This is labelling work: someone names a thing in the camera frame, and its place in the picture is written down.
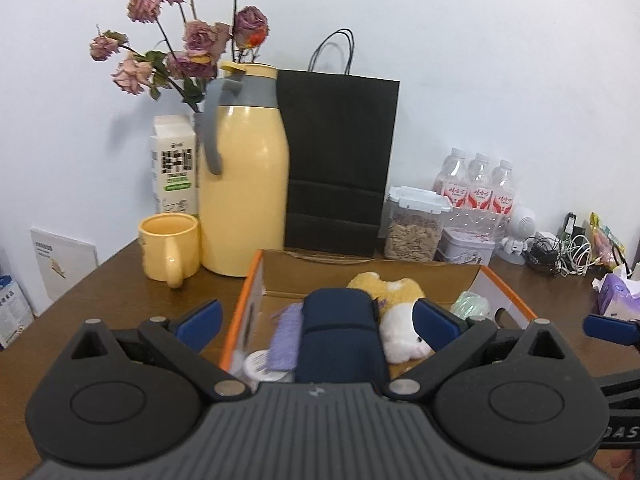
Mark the water bottle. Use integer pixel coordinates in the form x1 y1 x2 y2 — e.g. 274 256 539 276
433 148 469 208
465 153 494 234
489 159 515 235

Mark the white leaflet card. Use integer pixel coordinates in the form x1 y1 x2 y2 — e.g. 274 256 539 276
30 228 98 302

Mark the clear seed storage container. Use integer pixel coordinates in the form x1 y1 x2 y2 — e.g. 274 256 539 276
384 186 451 263

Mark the white robot figurine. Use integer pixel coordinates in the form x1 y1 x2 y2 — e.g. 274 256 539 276
496 205 536 266

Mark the left water bottle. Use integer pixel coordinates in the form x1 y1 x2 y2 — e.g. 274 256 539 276
433 148 469 208

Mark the purple tissue pack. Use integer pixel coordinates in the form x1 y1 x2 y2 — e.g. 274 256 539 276
592 266 640 321

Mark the black paper bag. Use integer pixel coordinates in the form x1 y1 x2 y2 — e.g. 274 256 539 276
277 53 399 257

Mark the purple knitted cloth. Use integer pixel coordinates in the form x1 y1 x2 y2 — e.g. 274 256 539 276
267 302 304 372

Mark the right water bottle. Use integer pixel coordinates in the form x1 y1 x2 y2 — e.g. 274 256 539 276
489 159 515 235

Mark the white decorated tin box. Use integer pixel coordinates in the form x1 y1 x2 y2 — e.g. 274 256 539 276
436 228 496 266

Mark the navy blue fabric pouch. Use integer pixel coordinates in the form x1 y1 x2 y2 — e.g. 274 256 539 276
294 288 390 390

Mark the colourful snack packet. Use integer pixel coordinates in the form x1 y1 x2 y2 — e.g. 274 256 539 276
589 212 626 271

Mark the iridescent plastic bundle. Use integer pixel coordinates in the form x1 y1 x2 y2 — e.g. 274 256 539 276
450 290 490 320

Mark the yellow ceramic mug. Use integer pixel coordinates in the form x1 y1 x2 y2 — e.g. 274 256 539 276
138 212 201 289

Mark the dried pink rose bouquet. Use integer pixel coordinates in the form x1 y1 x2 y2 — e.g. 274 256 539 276
89 0 270 113

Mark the black charger adapter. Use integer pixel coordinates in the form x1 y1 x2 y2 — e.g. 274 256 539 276
562 212 577 240

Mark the yellow white plush toy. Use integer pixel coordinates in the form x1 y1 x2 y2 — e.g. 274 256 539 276
347 272 432 365

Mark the middle water bottle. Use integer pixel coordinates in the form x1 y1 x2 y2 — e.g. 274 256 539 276
465 153 494 234

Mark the yellow thermos jug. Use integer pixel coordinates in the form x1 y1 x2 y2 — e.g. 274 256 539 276
195 61 290 278

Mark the white milk carton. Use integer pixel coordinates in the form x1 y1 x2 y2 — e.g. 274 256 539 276
151 115 198 216

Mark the orange white cardboard box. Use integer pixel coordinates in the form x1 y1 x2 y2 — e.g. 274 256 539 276
219 250 537 377

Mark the black tangled cable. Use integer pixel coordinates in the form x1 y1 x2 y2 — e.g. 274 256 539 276
522 231 566 276

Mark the blue white box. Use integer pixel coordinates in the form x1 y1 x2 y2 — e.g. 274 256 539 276
0 275 34 350

